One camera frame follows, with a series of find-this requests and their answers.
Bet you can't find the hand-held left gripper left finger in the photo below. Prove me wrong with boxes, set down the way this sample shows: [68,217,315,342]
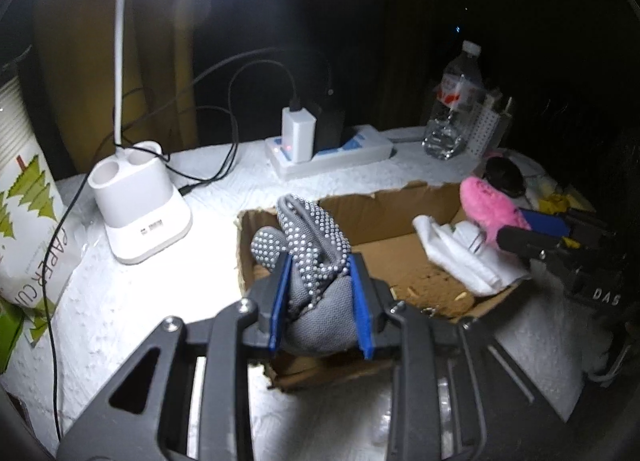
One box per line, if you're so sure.
[55,251,296,461]

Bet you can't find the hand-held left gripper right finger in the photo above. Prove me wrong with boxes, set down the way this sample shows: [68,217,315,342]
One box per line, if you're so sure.
[349,253,596,461]

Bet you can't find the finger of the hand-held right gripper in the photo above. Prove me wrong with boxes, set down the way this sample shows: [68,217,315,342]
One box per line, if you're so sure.
[520,208,601,239]
[500,226,566,258]

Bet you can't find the pink plush toy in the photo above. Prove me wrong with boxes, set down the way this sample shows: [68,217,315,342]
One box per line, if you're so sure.
[460,176,532,248]

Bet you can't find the white cloth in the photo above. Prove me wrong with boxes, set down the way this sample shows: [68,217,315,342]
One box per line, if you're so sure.
[412,215,532,298]

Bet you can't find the cardboard box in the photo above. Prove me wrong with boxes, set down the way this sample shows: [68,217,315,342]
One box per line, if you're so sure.
[236,180,533,392]

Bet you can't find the grey dotted glove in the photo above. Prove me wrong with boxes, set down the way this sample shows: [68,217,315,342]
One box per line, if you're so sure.
[250,193,363,357]

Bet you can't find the white perforated holder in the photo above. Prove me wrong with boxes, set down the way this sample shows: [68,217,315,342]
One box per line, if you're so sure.
[465,88,513,158]

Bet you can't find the white embossed tablecloth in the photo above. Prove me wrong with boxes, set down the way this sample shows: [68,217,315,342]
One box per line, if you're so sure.
[0,126,601,461]

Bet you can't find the clear water bottle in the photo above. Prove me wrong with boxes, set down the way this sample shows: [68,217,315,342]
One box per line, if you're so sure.
[422,40,485,160]

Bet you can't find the white desk lamp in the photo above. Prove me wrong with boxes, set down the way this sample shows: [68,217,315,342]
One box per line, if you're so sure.
[27,0,281,266]

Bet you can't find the white power strip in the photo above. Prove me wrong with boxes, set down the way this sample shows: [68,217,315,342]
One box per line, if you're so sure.
[264,124,393,180]

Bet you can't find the white charger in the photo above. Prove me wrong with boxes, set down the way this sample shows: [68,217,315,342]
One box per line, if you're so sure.
[281,107,317,163]

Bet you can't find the black charger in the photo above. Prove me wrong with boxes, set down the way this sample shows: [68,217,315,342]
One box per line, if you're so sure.
[310,102,346,154]

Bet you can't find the paper cup package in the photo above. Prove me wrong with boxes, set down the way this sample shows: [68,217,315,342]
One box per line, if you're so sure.
[0,66,76,347]

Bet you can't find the green paper bag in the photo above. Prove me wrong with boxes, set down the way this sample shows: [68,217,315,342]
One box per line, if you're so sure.
[0,298,26,374]

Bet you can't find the yellow curtain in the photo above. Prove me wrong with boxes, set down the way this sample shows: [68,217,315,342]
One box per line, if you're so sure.
[32,0,201,182]

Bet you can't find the black cable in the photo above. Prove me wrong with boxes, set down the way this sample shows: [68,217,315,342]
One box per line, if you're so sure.
[42,43,336,442]
[177,60,301,194]

